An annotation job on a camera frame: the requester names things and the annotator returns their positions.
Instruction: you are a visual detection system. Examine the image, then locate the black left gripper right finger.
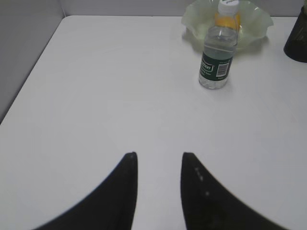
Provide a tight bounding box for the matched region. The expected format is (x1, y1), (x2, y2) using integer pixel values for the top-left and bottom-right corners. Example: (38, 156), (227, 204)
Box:
(181, 152), (307, 230)

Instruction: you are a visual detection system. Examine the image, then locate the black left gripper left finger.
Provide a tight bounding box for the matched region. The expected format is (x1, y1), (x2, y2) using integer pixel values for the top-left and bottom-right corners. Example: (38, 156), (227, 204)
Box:
(39, 152), (138, 230)

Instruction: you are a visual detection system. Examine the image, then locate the clear plastic water bottle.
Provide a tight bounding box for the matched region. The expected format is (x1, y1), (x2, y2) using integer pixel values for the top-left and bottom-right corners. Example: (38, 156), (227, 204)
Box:
(199, 0), (239, 89)

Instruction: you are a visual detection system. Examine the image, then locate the yellow mango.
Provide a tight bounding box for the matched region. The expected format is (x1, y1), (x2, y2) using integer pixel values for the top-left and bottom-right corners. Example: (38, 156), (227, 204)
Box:
(214, 12), (241, 31)

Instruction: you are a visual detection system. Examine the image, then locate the black mesh pen holder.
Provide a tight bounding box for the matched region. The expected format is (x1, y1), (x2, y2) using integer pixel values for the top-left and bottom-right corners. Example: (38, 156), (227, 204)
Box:
(283, 4), (307, 63)

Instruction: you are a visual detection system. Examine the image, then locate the pale green wavy plate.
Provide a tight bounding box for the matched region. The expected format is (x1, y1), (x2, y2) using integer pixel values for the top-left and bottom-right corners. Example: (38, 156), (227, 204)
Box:
(181, 0), (273, 50)

